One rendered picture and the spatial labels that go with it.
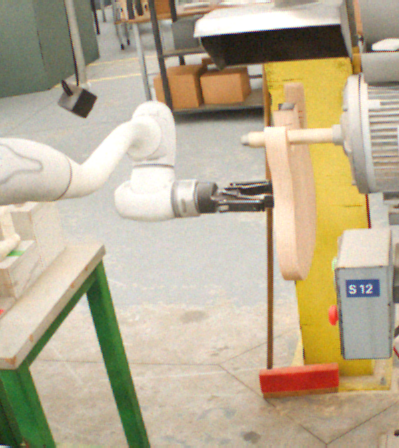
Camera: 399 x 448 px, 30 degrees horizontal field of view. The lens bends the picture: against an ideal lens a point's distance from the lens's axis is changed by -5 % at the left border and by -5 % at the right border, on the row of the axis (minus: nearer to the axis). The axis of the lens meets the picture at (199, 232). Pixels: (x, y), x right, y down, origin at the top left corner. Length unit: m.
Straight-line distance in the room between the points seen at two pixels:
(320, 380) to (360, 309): 1.51
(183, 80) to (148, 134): 4.90
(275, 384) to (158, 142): 1.33
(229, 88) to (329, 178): 4.15
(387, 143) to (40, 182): 0.66
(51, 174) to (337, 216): 1.44
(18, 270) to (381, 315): 0.93
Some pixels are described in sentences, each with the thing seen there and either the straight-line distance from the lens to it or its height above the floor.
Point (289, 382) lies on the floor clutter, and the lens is 2.90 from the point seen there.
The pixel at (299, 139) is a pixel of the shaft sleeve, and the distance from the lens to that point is 1.63.
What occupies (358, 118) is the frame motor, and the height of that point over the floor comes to 1.32.
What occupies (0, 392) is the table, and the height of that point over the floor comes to 0.44.
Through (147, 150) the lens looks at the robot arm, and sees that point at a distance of 1.84.
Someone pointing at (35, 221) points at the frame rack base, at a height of 1.06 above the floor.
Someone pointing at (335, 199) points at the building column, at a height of 0.75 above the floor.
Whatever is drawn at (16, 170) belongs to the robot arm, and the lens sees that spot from 1.35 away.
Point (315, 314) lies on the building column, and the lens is 2.84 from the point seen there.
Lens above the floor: 1.73
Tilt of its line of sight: 23 degrees down
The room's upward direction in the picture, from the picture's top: 10 degrees counter-clockwise
